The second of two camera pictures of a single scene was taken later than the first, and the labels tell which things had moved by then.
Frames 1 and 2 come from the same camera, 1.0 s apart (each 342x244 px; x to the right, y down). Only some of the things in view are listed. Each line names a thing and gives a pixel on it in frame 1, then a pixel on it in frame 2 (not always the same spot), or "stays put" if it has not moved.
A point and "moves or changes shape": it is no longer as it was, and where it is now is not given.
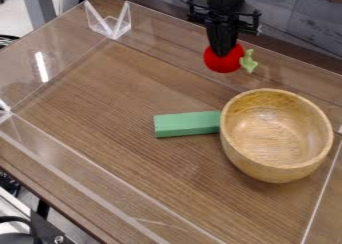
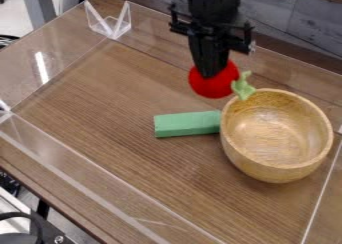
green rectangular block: [187, 124] stays put
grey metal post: [39, 4] stays put
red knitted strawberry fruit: [226, 63] moves or changes shape
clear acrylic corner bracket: [110, 26] stays put
